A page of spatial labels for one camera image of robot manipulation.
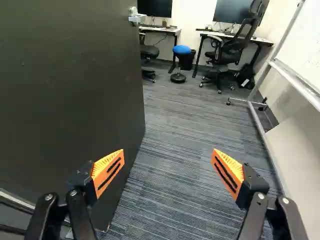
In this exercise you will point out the black waste bin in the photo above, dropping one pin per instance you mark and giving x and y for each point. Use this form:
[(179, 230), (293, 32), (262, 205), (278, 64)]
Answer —
[(188, 60)]

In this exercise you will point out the blue round stool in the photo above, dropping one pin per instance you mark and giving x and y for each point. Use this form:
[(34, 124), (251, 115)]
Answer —
[(180, 62)]

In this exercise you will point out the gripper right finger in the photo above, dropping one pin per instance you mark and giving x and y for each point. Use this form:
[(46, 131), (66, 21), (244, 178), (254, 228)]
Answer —
[(230, 170)]

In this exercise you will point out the white desk with black legs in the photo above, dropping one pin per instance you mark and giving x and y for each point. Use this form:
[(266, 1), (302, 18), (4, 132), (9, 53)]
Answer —
[(225, 37), (162, 32)]

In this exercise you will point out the black mesh office chair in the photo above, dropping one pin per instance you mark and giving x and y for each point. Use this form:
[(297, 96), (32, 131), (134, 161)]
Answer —
[(231, 50)]

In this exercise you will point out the whiteboard on wheeled frame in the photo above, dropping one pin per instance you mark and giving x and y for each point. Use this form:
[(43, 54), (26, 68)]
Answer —
[(287, 75)]

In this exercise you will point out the black wall monitor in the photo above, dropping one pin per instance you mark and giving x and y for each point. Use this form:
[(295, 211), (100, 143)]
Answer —
[(154, 7), (231, 11)]

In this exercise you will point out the black bag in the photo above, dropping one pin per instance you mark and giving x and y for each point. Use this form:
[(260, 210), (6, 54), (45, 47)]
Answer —
[(245, 75)]

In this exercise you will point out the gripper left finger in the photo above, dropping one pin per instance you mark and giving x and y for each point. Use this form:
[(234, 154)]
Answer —
[(107, 170)]

